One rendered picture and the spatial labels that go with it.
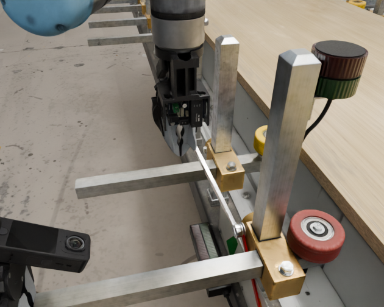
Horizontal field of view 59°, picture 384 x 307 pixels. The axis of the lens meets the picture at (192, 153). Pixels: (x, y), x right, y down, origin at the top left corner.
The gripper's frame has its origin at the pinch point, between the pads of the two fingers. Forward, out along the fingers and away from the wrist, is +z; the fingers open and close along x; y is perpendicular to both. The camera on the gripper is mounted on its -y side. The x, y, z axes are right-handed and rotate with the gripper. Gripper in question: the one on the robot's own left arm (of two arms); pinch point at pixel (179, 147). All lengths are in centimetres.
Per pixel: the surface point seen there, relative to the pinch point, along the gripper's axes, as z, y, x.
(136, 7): 10, -152, 5
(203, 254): 23.1, 7.4, 3.1
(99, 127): 93, -165, -28
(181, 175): 8.8, -2.2, 0.6
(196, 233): 23.0, 1.7, 3.1
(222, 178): 8.1, 1.3, 8.4
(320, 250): 2.8, 25.0, 15.4
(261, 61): 3, -44, 35
